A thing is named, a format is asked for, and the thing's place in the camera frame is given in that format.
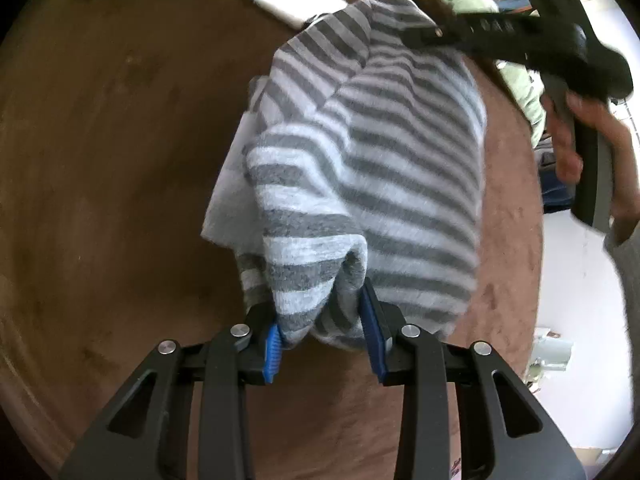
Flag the dark blue object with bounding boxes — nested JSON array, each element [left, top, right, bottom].
[[540, 152, 576, 214]]

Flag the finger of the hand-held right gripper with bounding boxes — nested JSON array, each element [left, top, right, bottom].
[[402, 12, 551, 61]]

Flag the person's right forearm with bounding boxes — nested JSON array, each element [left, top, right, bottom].
[[602, 170, 640, 461]]

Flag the brown blanket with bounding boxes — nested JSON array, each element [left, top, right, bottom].
[[0, 0, 546, 480]]

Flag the green printed quilt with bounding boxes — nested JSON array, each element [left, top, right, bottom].
[[407, 0, 548, 148]]

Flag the grey striped hoodie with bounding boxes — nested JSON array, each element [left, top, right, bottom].
[[201, 0, 488, 353]]

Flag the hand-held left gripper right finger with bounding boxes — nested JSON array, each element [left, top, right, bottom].
[[361, 277, 587, 480]]

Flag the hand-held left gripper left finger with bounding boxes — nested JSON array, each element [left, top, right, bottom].
[[59, 302, 286, 480]]

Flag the person's right hand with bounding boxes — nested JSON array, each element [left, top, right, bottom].
[[541, 94, 640, 183]]

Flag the pale green box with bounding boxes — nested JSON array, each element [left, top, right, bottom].
[[527, 327, 574, 373]]

